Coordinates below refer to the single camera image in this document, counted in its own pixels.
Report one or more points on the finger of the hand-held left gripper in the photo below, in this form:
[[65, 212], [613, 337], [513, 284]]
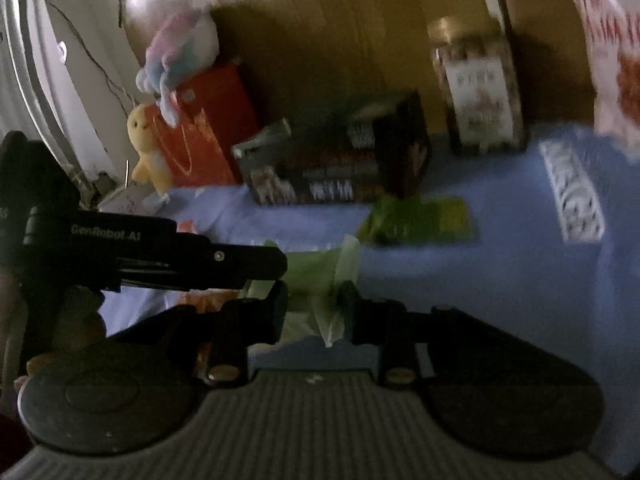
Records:
[[215, 260]]

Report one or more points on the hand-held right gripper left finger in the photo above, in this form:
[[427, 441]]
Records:
[[276, 310]]

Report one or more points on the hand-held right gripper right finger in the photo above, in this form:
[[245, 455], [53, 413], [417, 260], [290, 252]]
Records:
[[351, 312]]

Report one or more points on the green snack packet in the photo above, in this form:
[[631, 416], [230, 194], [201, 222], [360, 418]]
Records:
[[310, 270], [420, 220]]

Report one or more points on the dark printed cardboard box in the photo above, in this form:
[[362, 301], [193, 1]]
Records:
[[350, 160]]

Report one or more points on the person's left hand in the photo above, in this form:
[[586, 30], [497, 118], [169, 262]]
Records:
[[85, 317]]

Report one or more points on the orange snack packet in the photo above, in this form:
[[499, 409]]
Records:
[[205, 301]]

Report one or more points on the white enamel mug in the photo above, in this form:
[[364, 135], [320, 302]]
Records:
[[117, 202]]

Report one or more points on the yellow duck plush toy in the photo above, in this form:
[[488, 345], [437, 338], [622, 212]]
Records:
[[145, 135]]

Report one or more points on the red gift box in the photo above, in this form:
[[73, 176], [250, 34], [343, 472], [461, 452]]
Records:
[[210, 125]]

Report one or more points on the blue printed tablecloth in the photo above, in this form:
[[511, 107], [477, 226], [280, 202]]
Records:
[[500, 285]]

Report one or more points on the pastel unicorn plush toy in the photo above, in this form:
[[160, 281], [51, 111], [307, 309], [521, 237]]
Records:
[[185, 45]]

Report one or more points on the glass jar with gold lid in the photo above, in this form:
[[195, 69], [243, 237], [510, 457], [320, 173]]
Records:
[[480, 90]]

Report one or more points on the brown cardboard panel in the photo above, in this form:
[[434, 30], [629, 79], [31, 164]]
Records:
[[350, 25]]

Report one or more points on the pink snack bag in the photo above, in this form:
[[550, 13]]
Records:
[[610, 60]]

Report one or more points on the window frame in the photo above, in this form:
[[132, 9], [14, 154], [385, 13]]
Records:
[[30, 60]]

